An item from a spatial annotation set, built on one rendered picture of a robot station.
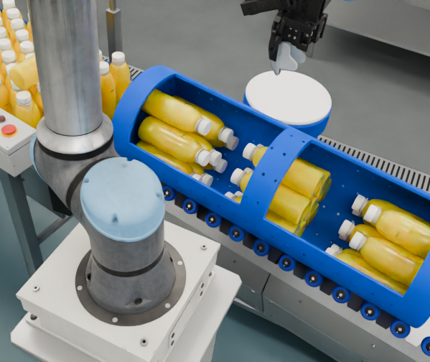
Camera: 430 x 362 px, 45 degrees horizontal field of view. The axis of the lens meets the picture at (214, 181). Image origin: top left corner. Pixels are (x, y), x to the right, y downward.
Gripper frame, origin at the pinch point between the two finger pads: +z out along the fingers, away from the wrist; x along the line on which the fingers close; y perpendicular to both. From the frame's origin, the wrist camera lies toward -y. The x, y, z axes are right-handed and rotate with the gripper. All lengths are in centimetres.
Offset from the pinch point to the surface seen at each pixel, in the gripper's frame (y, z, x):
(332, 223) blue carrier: 21.8, 42.6, 7.0
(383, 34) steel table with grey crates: -32, 112, 242
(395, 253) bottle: 39.1, 26.8, -6.5
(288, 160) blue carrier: 9.6, 17.8, -5.0
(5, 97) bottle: -75, 36, -17
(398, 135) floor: 10, 141, 187
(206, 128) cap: -15.1, 24.4, -1.2
